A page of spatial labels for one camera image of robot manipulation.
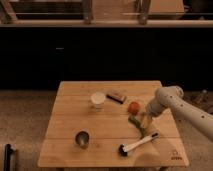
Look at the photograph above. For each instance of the metal cup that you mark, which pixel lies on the metal cup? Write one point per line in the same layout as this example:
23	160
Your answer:
82	139

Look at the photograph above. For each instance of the black object on floor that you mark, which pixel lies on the black object on floor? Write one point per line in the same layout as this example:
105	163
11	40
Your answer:
8	152

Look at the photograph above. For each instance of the white black dish brush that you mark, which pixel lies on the white black dish brush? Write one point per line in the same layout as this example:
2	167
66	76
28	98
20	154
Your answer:
125	149

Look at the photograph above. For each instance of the black rectangular sponge block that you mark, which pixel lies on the black rectangular sponge block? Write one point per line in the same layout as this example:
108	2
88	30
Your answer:
116	96

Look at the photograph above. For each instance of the red tomato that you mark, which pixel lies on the red tomato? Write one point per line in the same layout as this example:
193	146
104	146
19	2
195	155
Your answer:
133	108

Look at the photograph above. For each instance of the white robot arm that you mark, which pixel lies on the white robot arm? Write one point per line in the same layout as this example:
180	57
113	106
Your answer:
171	97

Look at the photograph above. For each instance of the wooden table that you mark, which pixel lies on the wooden table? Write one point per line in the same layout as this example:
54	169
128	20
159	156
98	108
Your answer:
108	128

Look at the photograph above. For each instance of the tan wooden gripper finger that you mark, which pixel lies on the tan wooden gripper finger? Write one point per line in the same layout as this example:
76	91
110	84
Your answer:
146	120

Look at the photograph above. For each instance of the green chili pepper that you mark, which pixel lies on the green chili pepper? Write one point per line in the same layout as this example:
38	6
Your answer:
137	124

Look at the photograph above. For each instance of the wooden shelf rail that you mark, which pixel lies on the wooden shelf rail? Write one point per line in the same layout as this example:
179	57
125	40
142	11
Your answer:
106	13

